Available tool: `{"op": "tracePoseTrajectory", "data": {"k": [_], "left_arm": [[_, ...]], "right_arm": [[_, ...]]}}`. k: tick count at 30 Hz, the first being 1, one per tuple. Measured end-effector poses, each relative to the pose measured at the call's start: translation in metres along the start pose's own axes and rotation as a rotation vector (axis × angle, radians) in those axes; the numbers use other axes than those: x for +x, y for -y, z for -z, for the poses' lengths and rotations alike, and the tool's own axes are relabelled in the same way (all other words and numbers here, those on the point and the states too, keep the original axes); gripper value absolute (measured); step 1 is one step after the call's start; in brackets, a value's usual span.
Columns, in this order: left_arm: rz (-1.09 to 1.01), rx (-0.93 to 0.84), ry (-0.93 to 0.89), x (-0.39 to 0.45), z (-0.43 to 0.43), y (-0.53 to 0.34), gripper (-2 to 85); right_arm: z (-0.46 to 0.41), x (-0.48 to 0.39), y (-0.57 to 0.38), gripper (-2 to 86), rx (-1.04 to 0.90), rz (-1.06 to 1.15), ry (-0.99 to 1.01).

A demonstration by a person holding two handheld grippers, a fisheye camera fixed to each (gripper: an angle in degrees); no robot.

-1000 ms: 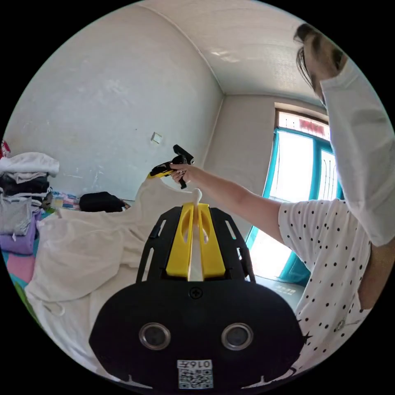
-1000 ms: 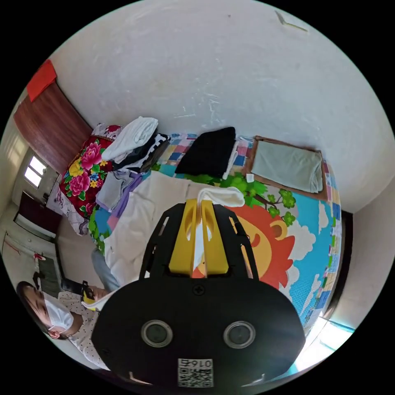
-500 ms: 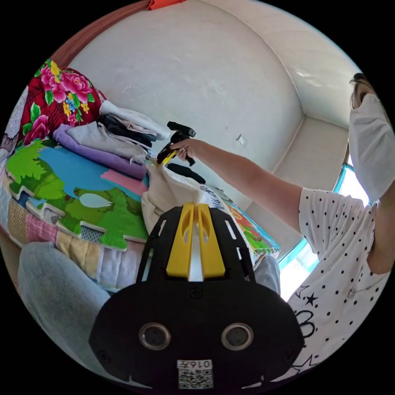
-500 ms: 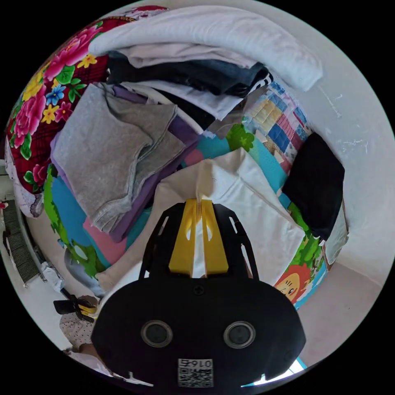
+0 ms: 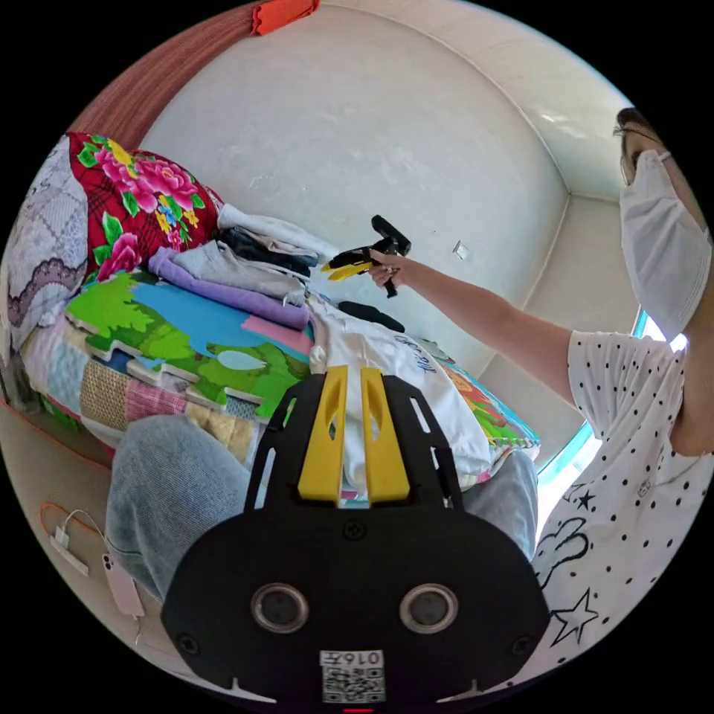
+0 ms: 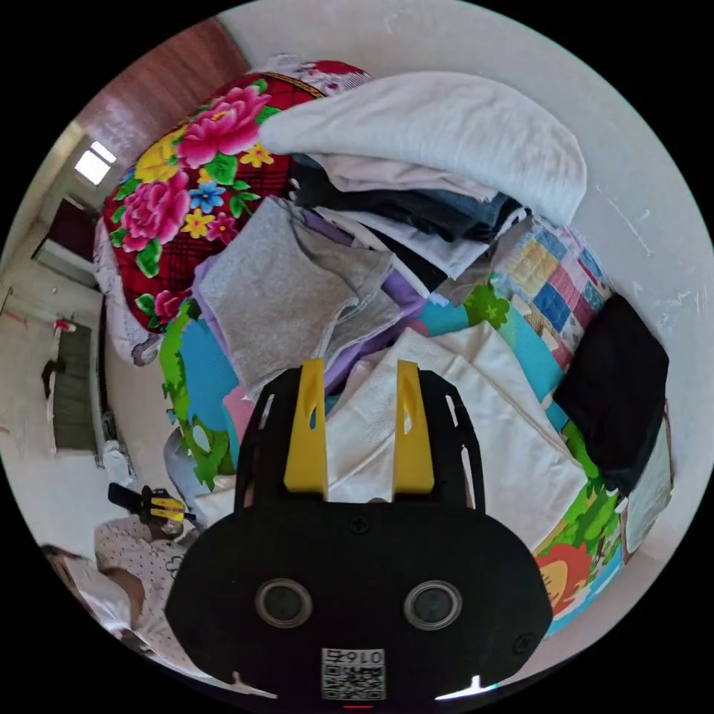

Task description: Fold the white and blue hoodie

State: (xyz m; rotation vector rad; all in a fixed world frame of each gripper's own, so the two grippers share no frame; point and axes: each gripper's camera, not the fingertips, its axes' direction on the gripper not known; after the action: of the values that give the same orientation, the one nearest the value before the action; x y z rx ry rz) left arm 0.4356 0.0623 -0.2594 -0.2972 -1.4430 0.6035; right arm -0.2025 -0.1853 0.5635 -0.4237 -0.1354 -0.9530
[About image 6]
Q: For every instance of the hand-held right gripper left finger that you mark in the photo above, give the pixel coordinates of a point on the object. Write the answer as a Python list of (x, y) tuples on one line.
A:
[(305, 446)]

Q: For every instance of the window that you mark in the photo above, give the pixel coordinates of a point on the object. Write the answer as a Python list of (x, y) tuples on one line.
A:
[(95, 162)]

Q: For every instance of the white rolled blanket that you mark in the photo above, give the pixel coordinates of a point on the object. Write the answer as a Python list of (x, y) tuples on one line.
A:
[(446, 128)]

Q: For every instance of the white folded garment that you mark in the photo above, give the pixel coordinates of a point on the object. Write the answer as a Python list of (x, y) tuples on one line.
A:
[(502, 424)]

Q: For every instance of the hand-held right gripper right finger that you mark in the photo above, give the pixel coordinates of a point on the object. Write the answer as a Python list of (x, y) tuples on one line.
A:
[(414, 457)]

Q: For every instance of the black folded garment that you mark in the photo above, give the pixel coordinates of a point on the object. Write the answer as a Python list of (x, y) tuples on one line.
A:
[(613, 390)]

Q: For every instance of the brown wooden cupboard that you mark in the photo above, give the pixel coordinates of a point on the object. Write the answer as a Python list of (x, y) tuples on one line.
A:
[(162, 78)]

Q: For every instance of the pale grey folded garment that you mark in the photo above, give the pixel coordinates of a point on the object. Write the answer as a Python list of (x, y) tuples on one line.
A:
[(650, 491)]

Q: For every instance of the red floral rolled quilt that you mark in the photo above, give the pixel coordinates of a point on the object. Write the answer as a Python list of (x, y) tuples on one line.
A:
[(167, 206)]

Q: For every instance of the pile of clothes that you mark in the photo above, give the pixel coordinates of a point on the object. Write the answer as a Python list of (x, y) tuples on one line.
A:
[(279, 295)]

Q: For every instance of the bed with colourful printed sheet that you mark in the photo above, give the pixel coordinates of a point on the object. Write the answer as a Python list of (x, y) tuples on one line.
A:
[(201, 357)]

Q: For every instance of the person's body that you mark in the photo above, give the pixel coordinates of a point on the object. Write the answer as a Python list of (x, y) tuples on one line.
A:
[(139, 558)]

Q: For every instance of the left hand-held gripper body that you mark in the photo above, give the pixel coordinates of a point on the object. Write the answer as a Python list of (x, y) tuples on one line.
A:
[(127, 496)]

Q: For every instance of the dark cabinet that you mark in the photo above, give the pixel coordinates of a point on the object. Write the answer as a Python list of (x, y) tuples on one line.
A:
[(75, 390)]

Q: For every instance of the white and blue hoodie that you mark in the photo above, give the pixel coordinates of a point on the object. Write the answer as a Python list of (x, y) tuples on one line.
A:
[(181, 463)]

